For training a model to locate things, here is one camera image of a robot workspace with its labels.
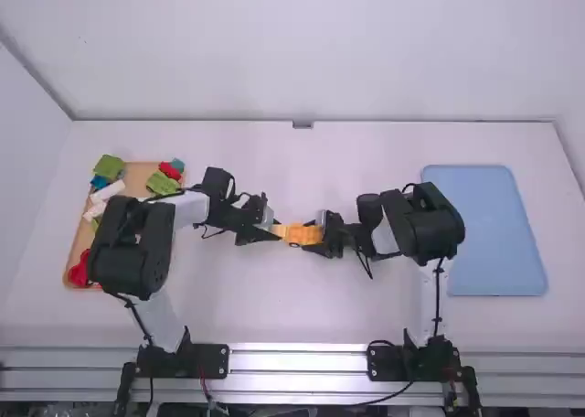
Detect blue mat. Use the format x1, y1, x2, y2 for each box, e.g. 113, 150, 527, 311
420, 163, 549, 298

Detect green toy brick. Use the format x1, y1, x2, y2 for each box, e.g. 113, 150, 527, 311
145, 171, 182, 196
92, 154, 127, 181

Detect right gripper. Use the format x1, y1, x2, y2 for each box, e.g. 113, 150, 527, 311
301, 211, 363, 260

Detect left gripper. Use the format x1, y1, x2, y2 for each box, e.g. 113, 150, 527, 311
223, 191, 282, 246

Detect tan tray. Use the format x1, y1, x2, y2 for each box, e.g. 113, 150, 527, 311
61, 159, 189, 292

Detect silver rails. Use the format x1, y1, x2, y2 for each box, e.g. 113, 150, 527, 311
0, 342, 585, 405

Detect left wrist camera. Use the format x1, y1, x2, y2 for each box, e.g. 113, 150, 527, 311
255, 204, 277, 230

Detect black cable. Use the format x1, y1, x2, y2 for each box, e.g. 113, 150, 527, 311
193, 222, 230, 242
351, 245, 375, 282
351, 378, 415, 409

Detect white toy brick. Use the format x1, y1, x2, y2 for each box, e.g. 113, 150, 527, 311
89, 178, 127, 204
81, 201, 107, 224

